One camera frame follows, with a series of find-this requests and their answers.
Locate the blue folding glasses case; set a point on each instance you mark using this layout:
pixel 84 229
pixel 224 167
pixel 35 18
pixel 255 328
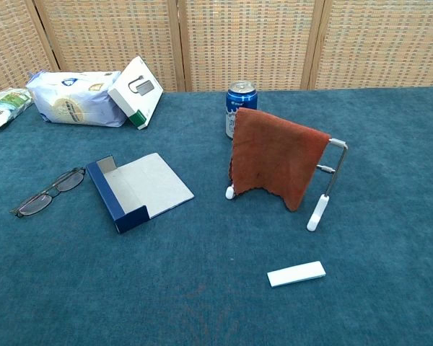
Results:
pixel 148 184

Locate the black-framed eyeglasses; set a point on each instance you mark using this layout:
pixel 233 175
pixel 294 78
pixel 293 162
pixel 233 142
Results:
pixel 32 206

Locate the rust red cloth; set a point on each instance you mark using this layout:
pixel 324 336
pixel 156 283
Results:
pixel 274 158

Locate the blue drink can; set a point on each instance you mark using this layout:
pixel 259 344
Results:
pixel 241 101

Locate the white metal towel rack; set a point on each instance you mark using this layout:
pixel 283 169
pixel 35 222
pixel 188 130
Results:
pixel 319 212

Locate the white adapter product box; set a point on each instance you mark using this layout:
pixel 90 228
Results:
pixel 137 90

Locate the blue felt table cover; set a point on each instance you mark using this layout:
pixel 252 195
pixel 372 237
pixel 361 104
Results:
pixel 202 288

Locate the white flat rectangular block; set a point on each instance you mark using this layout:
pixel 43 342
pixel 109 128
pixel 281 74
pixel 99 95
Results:
pixel 296 274

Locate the woven wood-framed folding screen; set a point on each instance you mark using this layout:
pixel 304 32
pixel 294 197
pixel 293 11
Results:
pixel 245 43

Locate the pale blue tissue pack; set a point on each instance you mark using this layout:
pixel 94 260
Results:
pixel 72 101

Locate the green white snack packet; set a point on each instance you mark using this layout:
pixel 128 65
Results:
pixel 3 106

